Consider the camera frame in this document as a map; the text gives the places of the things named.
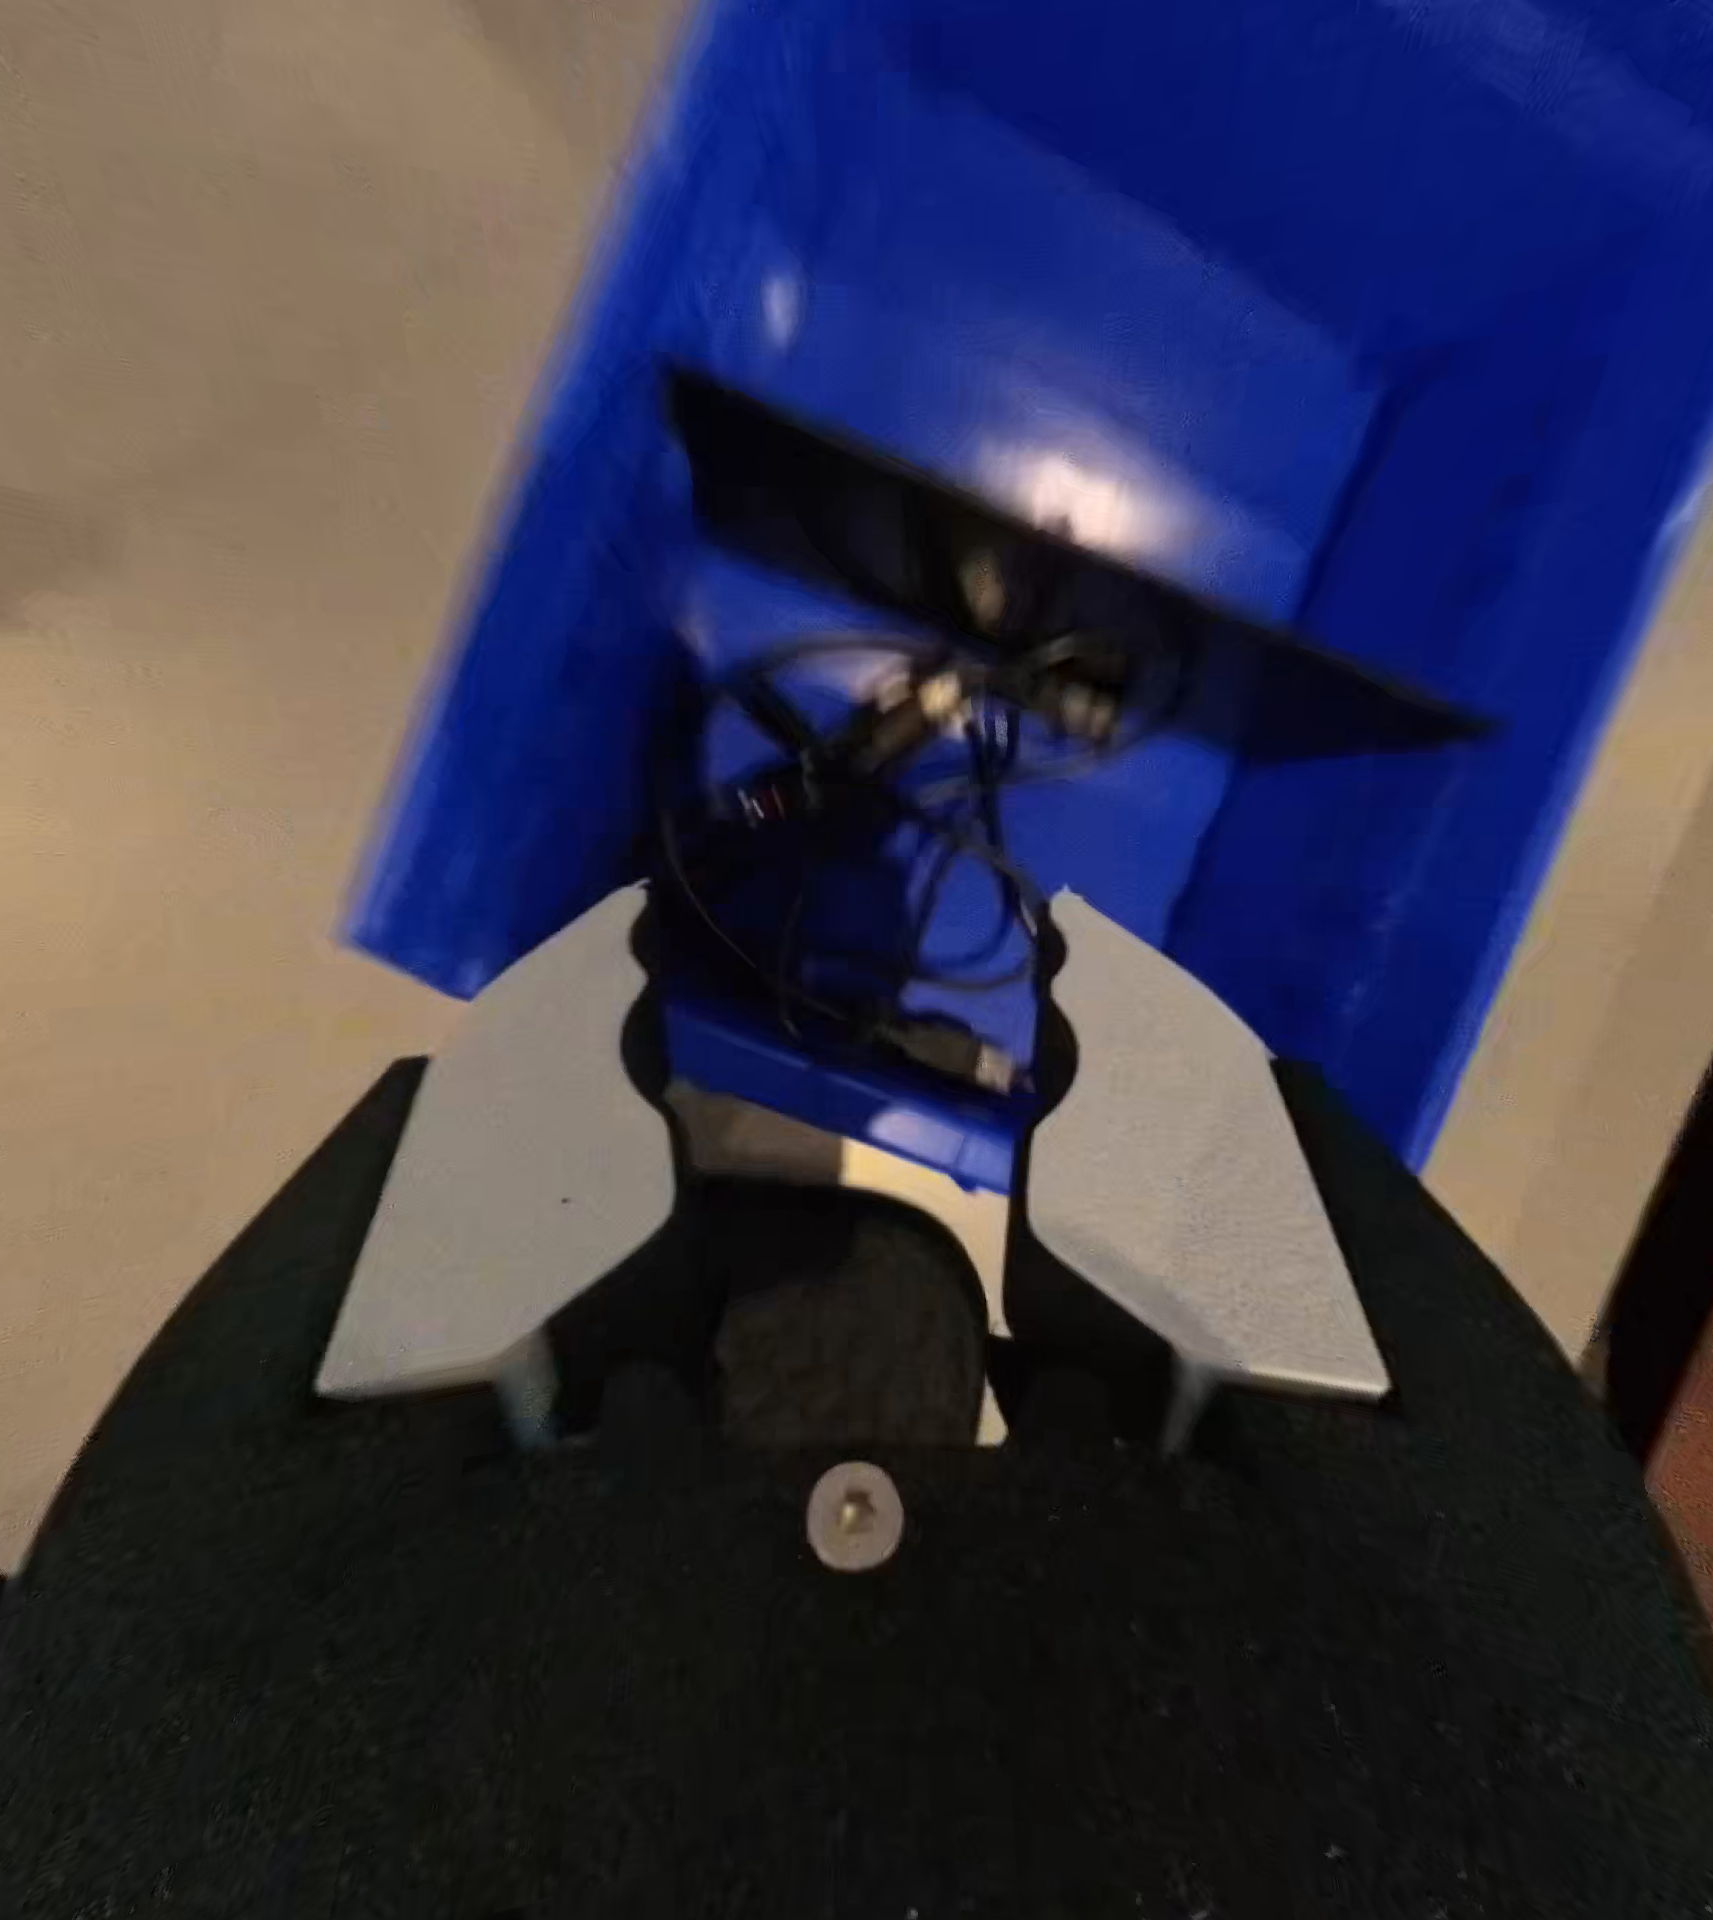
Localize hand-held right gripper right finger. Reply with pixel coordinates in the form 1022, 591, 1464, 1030
998, 886, 1393, 1455

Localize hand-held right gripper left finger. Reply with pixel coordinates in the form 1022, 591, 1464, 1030
317, 881, 684, 1450

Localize pile of black cables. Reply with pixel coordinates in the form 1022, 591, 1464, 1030
653, 628, 1187, 1105

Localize blue plastic bin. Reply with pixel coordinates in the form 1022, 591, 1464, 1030
340, 0, 1713, 1201

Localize black bin divider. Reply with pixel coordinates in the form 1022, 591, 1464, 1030
662, 367, 1497, 767

